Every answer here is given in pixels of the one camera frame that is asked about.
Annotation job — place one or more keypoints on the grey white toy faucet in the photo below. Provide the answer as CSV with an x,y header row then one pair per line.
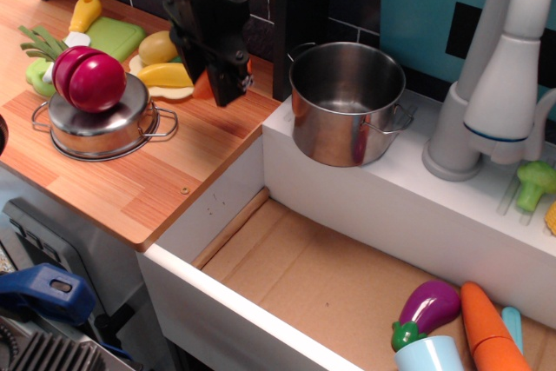
x,y
494,108

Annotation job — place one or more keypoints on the green toy broccoli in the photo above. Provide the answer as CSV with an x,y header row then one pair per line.
x,y
536,179

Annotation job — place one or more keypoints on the yellow toy corn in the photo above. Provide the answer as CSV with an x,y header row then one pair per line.
x,y
550,218

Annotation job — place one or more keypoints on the light blue toy utensil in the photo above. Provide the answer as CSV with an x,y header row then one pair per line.
x,y
511,317

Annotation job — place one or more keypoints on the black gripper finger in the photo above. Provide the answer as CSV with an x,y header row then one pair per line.
x,y
229,80
191,50

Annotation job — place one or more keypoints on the small orange toy carrot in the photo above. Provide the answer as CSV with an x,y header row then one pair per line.
x,y
202,88

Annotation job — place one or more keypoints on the upturned steel pan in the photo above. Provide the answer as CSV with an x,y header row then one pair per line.
x,y
108,135

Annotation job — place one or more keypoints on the yellow-handled toy knife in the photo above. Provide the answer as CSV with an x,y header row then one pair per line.
x,y
84,15

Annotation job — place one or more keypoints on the green toy cutting board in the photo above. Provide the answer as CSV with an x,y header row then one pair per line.
x,y
115,38

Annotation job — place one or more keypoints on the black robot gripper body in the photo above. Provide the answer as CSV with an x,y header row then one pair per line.
x,y
204,6

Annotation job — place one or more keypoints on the tall steel pot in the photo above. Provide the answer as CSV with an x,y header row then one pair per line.
x,y
346,102

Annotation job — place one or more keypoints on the purple toy eggplant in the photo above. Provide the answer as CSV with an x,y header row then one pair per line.
x,y
431,305

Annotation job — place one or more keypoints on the green toy leek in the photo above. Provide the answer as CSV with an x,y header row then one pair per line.
x,y
43,49

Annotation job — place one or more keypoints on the yellow toy banana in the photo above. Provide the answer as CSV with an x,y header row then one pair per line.
x,y
165,75

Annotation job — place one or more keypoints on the white toy sink basin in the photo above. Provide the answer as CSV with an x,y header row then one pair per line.
x,y
287,264

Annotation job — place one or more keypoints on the large orange toy carrot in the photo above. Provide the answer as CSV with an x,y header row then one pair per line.
x,y
490,343

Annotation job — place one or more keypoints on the grey toy oven front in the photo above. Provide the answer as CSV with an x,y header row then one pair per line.
x,y
36,229

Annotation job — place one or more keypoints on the toy potato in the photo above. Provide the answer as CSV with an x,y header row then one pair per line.
x,y
157,48

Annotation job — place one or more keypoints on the cream flower-shaped plate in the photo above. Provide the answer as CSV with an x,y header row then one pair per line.
x,y
135,65

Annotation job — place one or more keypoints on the blue clamp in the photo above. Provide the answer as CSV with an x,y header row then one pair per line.
x,y
48,291

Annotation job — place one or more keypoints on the red toy onion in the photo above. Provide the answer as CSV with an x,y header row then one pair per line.
x,y
89,79

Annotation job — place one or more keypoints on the light blue toy cup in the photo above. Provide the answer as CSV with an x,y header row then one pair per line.
x,y
431,353

